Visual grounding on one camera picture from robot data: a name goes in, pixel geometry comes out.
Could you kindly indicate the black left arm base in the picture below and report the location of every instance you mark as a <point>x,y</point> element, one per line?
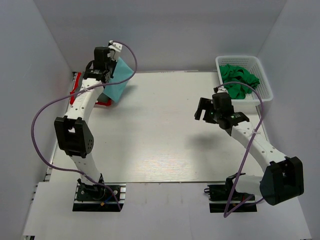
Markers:
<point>96,198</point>

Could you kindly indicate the crumpled green t shirt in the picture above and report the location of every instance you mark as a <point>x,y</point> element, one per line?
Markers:
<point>231,73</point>

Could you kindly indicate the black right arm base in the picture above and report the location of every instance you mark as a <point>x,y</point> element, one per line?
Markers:
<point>218,195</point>

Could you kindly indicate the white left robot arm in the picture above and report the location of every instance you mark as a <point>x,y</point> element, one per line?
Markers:
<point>73,134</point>

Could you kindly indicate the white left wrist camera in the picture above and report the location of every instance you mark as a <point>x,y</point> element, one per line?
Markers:
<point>115,49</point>

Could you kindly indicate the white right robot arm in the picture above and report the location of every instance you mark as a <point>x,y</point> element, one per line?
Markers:
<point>283,176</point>

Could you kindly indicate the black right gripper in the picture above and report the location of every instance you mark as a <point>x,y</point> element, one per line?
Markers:
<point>205,104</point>

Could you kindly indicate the folded grey t shirt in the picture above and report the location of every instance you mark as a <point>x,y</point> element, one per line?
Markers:
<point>102,100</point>

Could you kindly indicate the white plastic basket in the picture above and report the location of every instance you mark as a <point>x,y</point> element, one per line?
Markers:
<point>253,65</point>

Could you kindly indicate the teal t shirt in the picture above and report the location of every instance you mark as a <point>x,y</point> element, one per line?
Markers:
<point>121,72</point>

